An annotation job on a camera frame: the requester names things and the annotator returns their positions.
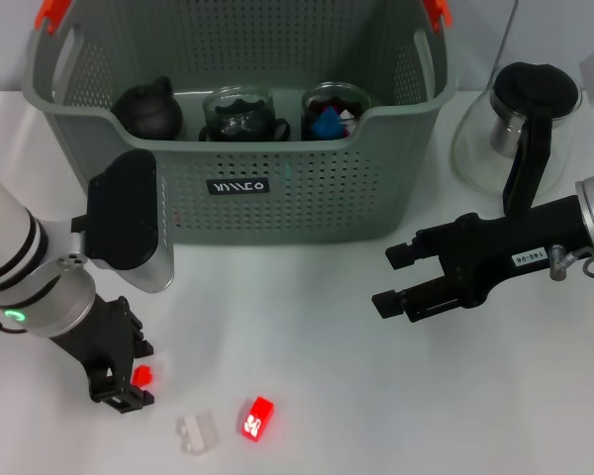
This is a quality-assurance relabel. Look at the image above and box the grey perforated storage bin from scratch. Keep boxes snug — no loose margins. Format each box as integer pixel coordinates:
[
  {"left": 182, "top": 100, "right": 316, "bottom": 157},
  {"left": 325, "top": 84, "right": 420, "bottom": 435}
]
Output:
[{"left": 20, "top": 0, "right": 460, "bottom": 246}]

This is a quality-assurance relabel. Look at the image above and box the bright red rectangular building block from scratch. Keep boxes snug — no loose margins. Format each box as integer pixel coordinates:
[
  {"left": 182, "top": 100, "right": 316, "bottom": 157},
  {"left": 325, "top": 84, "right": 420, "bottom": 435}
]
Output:
[{"left": 241, "top": 395, "right": 276, "bottom": 441}]

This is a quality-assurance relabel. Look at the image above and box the glass pitcher with black lid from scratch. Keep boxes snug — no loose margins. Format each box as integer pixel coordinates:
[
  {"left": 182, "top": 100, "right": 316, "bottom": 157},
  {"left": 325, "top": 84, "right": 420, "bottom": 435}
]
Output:
[{"left": 449, "top": 61, "right": 583, "bottom": 215}]

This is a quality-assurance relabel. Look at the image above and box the silver plug on right gripper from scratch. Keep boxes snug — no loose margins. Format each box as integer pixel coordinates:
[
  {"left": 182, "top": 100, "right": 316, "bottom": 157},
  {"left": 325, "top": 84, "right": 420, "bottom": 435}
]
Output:
[{"left": 547, "top": 244, "right": 576, "bottom": 282}]

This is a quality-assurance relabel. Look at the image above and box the glass teacup with black base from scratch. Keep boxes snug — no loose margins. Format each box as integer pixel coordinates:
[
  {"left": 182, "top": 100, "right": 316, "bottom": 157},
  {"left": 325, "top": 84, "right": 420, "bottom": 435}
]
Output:
[
  {"left": 299, "top": 82, "right": 370, "bottom": 133},
  {"left": 202, "top": 86, "right": 277, "bottom": 135},
  {"left": 299, "top": 106, "right": 363, "bottom": 143},
  {"left": 199, "top": 111, "right": 292, "bottom": 143}
]

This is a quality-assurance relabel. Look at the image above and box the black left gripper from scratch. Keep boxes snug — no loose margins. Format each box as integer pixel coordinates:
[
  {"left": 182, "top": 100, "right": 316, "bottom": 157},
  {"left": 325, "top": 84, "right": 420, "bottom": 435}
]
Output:
[{"left": 49, "top": 295, "right": 156, "bottom": 415}]

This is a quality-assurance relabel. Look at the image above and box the blue square building block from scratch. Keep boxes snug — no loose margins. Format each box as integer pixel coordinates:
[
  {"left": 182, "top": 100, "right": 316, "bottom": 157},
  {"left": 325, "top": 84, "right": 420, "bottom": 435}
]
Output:
[{"left": 312, "top": 106, "right": 347, "bottom": 141}]

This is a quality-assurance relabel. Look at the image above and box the small black clay teapot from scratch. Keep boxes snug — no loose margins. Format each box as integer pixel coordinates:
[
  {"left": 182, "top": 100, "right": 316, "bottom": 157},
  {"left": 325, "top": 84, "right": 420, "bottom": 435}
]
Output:
[{"left": 111, "top": 76, "right": 185, "bottom": 141}]

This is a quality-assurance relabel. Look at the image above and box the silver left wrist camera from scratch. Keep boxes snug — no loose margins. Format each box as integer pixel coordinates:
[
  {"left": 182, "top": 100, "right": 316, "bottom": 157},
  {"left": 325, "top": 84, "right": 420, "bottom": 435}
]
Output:
[{"left": 71, "top": 149, "right": 175, "bottom": 295}]

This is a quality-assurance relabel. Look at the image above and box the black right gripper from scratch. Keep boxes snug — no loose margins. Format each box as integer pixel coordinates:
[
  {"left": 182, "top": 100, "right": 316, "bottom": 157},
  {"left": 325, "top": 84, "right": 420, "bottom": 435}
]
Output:
[{"left": 371, "top": 195, "right": 594, "bottom": 325}]

